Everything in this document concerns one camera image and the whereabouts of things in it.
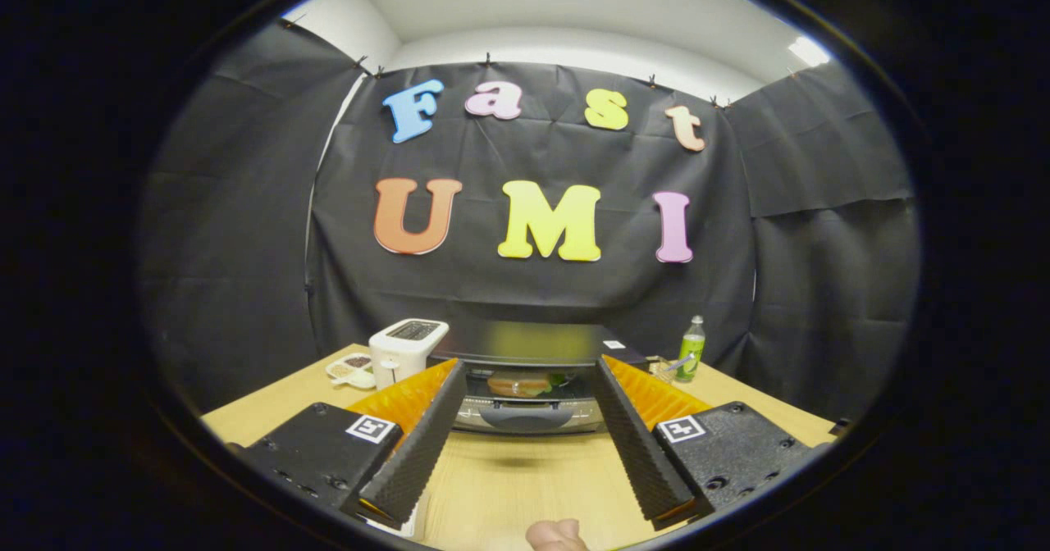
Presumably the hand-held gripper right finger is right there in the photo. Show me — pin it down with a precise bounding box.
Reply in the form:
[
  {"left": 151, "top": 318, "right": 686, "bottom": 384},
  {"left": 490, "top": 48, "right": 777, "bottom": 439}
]
[{"left": 592, "top": 354, "right": 821, "bottom": 531}]

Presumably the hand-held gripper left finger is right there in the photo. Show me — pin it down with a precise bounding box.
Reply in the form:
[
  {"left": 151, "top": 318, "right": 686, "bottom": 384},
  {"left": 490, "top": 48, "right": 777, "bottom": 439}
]
[{"left": 242, "top": 358, "right": 467, "bottom": 531}]

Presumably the toast sandwich with lettuce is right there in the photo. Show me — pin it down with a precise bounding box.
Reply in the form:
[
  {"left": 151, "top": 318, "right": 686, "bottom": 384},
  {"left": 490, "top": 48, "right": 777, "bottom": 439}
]
[{"left": 487, "top": 371, "right": 567, "bottom": 398}]

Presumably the black toaster oven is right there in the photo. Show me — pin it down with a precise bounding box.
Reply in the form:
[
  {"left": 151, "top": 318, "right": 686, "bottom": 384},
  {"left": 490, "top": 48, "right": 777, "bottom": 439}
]
[{"left": 427, "top": 320, "right": 649, "bottom": 435}]

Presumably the white pop-up toaster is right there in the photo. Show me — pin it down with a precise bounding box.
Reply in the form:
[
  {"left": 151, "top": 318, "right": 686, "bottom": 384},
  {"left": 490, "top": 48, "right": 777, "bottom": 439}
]
[{"left": 368, "top": 319, "right": 450, "bottom": 389}]

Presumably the green drink bottle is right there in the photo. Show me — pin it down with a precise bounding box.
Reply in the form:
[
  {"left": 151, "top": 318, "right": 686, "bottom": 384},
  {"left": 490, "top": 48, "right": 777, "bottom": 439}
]
[{"left": 676, "top": 315, "right": 706, "bottom": 384}]

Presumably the small white divided dish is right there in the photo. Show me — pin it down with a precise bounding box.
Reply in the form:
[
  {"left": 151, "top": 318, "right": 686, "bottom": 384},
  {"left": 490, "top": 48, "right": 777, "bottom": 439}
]
[{"left": 326, "top": 353, "right": 377, "bottom": 389}]

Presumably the black backdrop cloth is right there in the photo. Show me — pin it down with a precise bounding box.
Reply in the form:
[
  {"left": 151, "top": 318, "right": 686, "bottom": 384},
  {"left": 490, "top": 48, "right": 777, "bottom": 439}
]
[{"left": 139, "top": 18, "right": 920, "bottom": 421}]

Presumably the small ceiling light panel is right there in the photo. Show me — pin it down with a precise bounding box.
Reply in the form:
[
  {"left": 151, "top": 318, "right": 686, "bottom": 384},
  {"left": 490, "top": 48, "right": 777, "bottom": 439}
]
[{"left": 787, "top": 36, "right": 831, "bottom": 68}]

